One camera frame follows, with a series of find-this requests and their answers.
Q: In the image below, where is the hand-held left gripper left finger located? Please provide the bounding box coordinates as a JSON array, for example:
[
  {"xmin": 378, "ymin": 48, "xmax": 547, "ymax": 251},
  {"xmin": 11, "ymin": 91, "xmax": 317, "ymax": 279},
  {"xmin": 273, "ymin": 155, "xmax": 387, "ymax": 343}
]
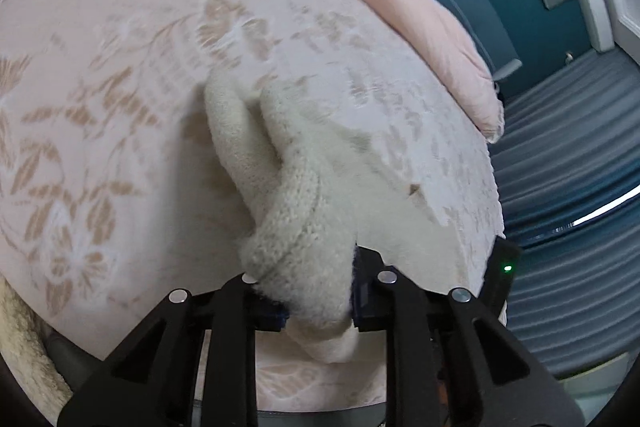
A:
[{"xmin": 56, "ymin": 274, "xmax": 291, "ymax": 427}]

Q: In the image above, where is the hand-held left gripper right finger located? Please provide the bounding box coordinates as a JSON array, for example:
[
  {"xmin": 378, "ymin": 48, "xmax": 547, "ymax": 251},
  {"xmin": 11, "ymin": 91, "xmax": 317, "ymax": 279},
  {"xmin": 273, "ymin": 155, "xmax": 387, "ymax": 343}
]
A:
[{"xmin": 351, "ymin": 247, "xmax": 586, "ymax": 427}]

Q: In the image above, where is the beige sweater with black hearts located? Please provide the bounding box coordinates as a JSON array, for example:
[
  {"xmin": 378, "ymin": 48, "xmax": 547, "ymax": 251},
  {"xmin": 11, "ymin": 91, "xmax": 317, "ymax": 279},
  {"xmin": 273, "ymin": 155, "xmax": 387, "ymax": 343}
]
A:
[{"xmin": 204, "ymin": 69, "xmax": 463, "ymax": 365}]

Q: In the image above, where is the blue-grey curtain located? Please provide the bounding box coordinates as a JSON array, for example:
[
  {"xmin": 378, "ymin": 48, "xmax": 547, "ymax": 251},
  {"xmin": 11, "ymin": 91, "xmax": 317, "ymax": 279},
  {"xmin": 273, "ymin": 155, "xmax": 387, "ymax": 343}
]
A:
[{"xmin": 487, "ymin": 52, "xmax": 640, "ymax": 378}]

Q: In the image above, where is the cream fluffy rug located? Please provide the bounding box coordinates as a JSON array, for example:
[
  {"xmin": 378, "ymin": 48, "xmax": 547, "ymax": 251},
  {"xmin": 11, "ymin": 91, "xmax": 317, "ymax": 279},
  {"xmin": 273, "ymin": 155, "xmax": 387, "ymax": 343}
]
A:
[{"xmin": 0, "ymin": 277, "xmax": 73, "ymax": 413}]

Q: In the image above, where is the blue upholstered headboard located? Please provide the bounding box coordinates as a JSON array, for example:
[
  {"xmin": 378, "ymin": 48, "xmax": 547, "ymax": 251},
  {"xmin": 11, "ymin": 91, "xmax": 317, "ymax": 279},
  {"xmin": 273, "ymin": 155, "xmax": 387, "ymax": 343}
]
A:
[{"xmin": 395, "ymin": 0, "xmax": 523, "ymax": 100}]

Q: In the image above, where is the pink duvet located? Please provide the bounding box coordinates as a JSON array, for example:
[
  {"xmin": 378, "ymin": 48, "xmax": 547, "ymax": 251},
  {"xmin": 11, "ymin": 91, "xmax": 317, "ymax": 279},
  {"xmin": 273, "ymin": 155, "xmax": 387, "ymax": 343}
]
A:
[{"xmin": 245, "ymin": 0, "xmax": 506, "ymax": 144}]

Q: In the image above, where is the floral bed cover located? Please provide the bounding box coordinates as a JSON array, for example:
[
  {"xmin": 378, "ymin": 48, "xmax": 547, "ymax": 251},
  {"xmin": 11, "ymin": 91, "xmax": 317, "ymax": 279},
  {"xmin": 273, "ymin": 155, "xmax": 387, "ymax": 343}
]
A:
[{"xmin": 0, "ymin": 0, "xmax": 506, "ymax": 413}]

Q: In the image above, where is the white wall unit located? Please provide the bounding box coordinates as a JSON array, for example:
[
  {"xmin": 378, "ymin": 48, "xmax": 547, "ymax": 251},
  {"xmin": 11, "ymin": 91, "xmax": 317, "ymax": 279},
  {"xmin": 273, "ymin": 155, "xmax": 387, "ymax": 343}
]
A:
[{"xmin": 567, "ymin": 0, "xmax": 617, "ymax": 54}]

